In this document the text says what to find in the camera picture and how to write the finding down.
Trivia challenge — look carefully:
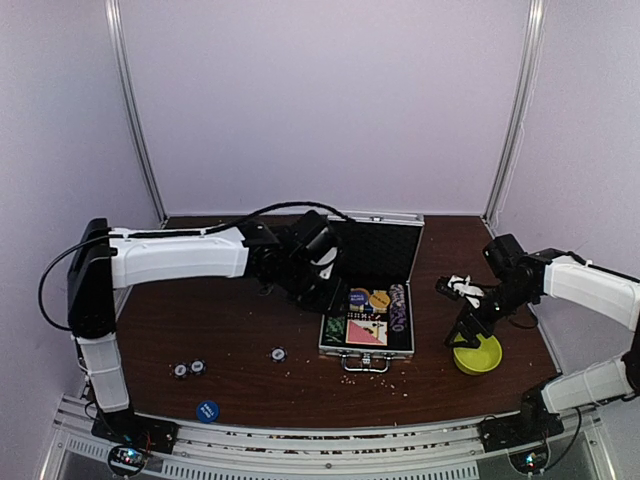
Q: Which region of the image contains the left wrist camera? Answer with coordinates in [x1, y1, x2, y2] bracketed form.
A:
[292, 210, 339, 264]

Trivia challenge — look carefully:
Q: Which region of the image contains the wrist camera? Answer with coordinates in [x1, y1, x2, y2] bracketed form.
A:
[435, 275, 485, 308]
[292, 210, 339, 264]

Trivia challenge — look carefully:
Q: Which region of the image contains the purple small blind button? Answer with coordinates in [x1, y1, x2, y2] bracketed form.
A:
[348, 289, 369, 312]

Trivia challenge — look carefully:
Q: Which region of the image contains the green poker chip stack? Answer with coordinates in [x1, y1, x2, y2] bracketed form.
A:
[323, 317, 346, 345]

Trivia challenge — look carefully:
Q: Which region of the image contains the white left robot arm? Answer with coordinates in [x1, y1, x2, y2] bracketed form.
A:
[37, 201, 345, 444]

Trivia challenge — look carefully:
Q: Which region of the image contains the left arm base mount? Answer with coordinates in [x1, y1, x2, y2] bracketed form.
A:
[91, 410, 179, 454]

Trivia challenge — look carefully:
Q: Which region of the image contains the aluminium corner post right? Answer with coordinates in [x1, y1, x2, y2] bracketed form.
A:
[483, 0, 547, 230]

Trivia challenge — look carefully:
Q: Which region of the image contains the row of red dice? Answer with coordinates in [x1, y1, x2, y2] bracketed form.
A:
[347, 312, 388, 322]

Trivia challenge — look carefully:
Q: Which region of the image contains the aluminium poker case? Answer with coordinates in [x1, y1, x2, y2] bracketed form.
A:
[318, 212, 424, 374]

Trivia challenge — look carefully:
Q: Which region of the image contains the blue small blind button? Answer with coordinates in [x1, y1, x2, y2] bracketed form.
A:
[196, 400, 220, 424]

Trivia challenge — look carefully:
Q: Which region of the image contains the green bowl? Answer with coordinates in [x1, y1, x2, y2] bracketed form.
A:
[453, 335, 503, 376]

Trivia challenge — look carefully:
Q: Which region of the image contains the aluminium corner post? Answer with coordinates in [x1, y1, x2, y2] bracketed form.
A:
[483, 0, 547, 230]
[104, 0, 168, 225]

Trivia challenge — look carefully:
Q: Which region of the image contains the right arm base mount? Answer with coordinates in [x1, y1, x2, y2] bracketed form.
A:
[478, 413, 564, 453]

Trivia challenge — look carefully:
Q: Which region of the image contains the purple poker chip stack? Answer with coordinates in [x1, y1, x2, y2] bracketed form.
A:
[388, 284, 408, 333]

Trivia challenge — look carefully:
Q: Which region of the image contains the aluminium corner post left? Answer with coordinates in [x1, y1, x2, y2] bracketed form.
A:
[104, 0, 168, 225]

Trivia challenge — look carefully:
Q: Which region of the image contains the aluminium front rail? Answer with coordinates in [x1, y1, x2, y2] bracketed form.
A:
[49, 393, 616, 480]

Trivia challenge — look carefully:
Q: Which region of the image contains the red card deck box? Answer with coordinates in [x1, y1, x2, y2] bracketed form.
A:
[345, 320, 388, 346]

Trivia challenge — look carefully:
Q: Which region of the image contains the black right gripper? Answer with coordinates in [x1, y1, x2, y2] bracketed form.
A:
[444, 278, 535, 348]

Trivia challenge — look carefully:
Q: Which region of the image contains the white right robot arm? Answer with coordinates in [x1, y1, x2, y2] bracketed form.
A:
[436, 234, 639, 442]

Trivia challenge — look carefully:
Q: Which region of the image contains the dark poker chip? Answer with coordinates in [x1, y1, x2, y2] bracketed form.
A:
[270, 347, 287, 363]
[172, 363, 189, 379]
[189, 359, 206, 375]

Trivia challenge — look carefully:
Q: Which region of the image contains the orange button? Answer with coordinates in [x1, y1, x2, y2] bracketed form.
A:
[369, 290, 391, 312]

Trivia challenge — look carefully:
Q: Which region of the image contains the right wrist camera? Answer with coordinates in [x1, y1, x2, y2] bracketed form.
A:
[435, 275, 485, 308]

